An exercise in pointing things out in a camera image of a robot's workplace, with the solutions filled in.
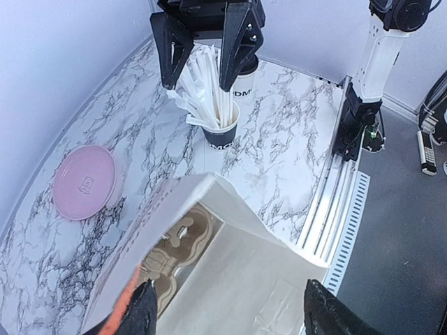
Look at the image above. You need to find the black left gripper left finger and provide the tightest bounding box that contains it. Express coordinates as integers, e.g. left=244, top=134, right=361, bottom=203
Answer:
left=117, top=280, right=157, bottom=335

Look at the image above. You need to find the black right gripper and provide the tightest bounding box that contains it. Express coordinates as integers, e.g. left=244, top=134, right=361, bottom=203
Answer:
left=149, top=1, right=265, bottom=91

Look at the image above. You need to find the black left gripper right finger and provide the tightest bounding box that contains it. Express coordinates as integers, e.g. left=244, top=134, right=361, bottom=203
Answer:
left=304, top=279, right=381, bottom=335

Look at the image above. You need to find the brown cardboard cup carrier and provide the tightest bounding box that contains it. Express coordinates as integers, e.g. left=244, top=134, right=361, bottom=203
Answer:
left=137, top=204, right=222, bottom=317

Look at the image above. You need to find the white paper takeout bag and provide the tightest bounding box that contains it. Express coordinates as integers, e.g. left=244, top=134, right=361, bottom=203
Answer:
left=81, top=173, right=328, bottom=334

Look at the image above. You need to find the black plastic cup lid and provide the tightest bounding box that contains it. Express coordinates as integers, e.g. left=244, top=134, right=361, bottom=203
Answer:
left=239, top=55, right=259, bottom=75

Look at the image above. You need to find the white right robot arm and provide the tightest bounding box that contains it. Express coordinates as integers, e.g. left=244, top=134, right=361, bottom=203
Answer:
left=149, top=1, right=437, bottom=106

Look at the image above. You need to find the bundle of white wrapped straws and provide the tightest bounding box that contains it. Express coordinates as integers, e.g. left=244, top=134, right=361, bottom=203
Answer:
left=167, top=45, right=236, bottom=130

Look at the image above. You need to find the black cup holding straws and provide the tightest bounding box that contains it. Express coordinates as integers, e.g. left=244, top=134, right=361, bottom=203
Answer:
left=201, top=102, right=240, bottom=151

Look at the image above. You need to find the pink round plate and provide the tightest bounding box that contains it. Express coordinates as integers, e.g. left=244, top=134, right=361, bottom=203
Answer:
left=52, top=145, right=117, bottom=221

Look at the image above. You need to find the black remote handset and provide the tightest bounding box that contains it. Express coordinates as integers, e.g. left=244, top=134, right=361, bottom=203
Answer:
left=417, top=131, right=437, bottom=176

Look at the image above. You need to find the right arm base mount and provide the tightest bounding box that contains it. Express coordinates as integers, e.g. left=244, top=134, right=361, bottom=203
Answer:
left=332, top=82, right=386, bottom=161

